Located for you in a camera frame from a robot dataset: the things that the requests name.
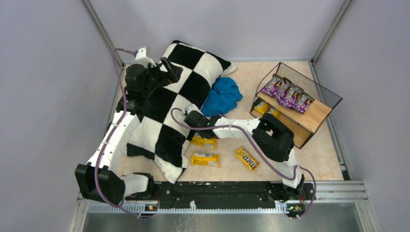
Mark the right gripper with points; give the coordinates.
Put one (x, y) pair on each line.
(191, 118)

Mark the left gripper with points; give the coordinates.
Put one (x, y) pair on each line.
(167, 71)

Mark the yellow candy bag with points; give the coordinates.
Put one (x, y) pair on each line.
(262, 107)
(274, 112)
(203, 142)
(247, 159)
(210, 160)

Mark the purple candy bag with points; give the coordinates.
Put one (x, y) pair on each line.
(303, 102)
(272, 85)
(292, 95)
(281, 91)

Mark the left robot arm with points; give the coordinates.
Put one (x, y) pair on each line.
(98, 179)

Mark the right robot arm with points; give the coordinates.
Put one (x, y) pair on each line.
(270, 138)

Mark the purple candy bag on shelf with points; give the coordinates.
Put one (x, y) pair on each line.
(272, 85)

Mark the black white checkered pillow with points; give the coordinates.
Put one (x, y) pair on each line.
(160, 136)

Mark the blue crumpled cloth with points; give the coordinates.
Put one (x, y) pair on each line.
(222, 98)

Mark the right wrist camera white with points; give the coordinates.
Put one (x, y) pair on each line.
(191, 108)

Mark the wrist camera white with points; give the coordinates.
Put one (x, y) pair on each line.
(142, 58)
(191, 108)

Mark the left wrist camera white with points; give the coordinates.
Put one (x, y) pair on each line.
(142, 58)

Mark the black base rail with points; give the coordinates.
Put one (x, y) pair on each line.
(258, 197)

